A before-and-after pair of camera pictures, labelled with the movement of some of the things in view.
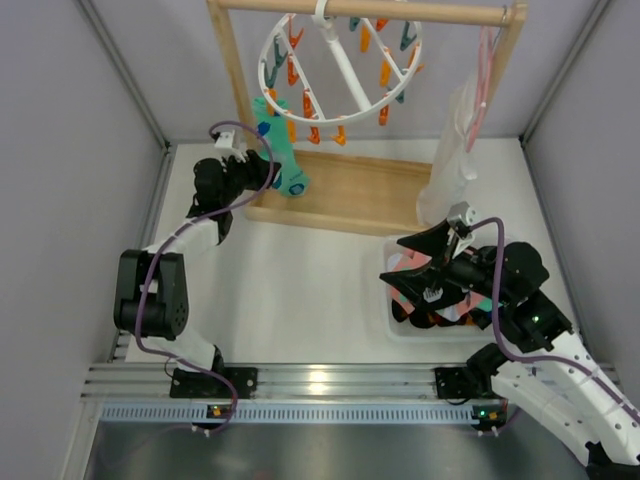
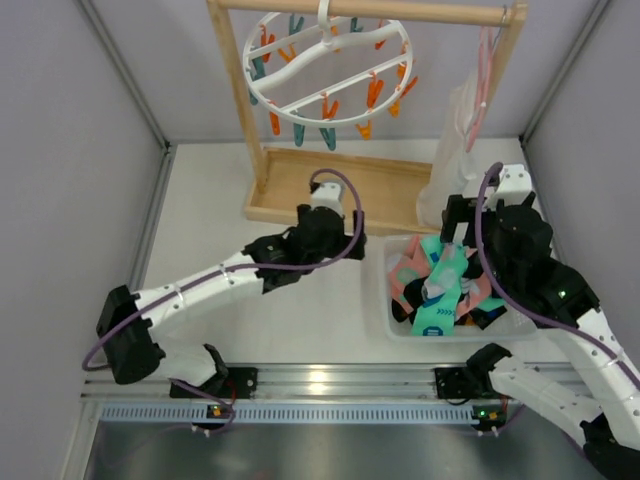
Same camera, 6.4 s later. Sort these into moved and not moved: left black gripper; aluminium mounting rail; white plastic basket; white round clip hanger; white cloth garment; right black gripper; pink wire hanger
Moved: right black gripper; white round clip hanger; left black gripper
Not moved: white plastic basket; white cloth garment; pink wire hanger; aluminium mounting rail
